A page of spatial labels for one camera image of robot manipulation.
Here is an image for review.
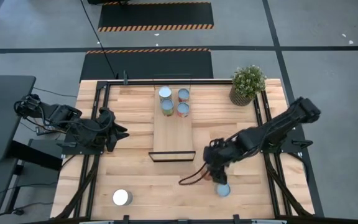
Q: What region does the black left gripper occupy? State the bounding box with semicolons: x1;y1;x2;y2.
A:
94;107;131;153

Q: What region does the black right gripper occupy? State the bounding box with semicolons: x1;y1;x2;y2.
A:
203;138;241;185

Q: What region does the grey-lidded tin can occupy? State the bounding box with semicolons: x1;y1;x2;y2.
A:
216;183;232;198

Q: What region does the teal-sided bright-lidded can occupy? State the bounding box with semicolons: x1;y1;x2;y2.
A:
112;189;134;207

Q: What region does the teal tomato can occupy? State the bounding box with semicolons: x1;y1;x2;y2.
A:
160;99;175;117

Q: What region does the bright-lidded tin can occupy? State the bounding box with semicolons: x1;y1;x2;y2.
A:
158;85;173;101

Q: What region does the red multicolour label can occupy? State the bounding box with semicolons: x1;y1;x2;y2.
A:
176;101;191;118

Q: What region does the red patterned soup can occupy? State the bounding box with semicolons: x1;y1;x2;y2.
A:
177;88;191;103

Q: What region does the black hazard-striped floor mat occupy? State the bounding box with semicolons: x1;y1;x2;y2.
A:
79;48;214;80
97;1;214;32

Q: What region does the black desk leg beam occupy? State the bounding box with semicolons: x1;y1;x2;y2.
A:
7;139;63;171

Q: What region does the potted green plant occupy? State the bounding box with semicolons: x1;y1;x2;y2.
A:
228;64;267;107

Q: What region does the dark grey desk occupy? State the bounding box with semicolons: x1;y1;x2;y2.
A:
0;74;37;161

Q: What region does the right gripper dark cable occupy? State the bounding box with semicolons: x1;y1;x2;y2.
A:
178;161;211;187

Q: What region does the wooden shelf with black frame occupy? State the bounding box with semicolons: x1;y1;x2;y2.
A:
149;73;196;163

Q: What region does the black aluminium table frame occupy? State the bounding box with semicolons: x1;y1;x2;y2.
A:
53;79;316;224

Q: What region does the yellow cable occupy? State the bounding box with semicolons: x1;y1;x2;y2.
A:
25;118;58;133

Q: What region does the thin grey cable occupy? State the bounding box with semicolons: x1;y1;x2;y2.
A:
32;86;78;98

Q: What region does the black floor cable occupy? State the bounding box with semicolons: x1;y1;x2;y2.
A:
80;0;119;79

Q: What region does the black power cable with plug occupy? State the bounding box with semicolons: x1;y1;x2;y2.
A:
0;202;55;217

